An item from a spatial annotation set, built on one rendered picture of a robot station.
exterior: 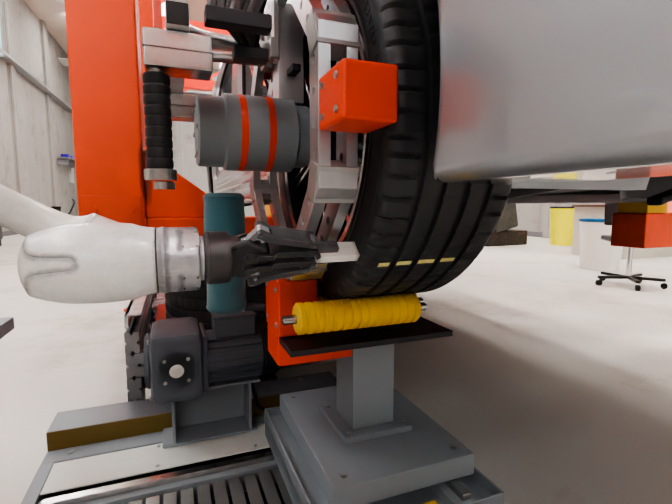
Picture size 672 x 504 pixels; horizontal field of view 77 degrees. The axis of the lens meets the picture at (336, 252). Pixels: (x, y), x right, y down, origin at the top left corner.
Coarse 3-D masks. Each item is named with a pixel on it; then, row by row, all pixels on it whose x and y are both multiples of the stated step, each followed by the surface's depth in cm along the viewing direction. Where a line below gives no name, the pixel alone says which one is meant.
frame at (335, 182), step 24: (312, 0) 60; (336, 0) 62; (312, 24) 57; (336, 24) 57; (312, 48) 58; (336, 48) 58; (264, 72) 96; (312, 72) 59; (312, 96) 59; (312, 120) 60; (312, 144) 60; (336, 144) 63; (312, 168) 60; (336, 168) 59; (264, 192) 105; (312, 192) 60; (336, 192) 60; (264, 216) 100; (312, 216) 63; (336, 216) 64; (336, 240) 69
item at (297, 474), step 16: (272, 416) 114; (272, 432) 105; (288, 432) 106; (272, 448) 105; (288, 448) 99; (288, 464) 90; (304, 464) 92; (288, 480) 91; (304, 480) 87; (464, 480) 87; (480, 480) 86; (304, 496) 79; (320, 496) 82; (400, 496) 82; (416, 496) 82; (432, 496) 82; (448, 496) 79; (464, 496) 78; (480, 496) 82; (496, 496) 79
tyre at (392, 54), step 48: (384, 0) 57; (432, 0) 59; (384, 48) 56; (432, 48) 57; (432, 96) 57; (384, 144) 57; (432, 144) 58; (384, 192) 59; (432, 192) 61; (480, 192) 64; (384, 240) 63; (432, 240) 66; (480, 240) 70; (336, 288) 77; (384, 288) 76; (432, 288) 83
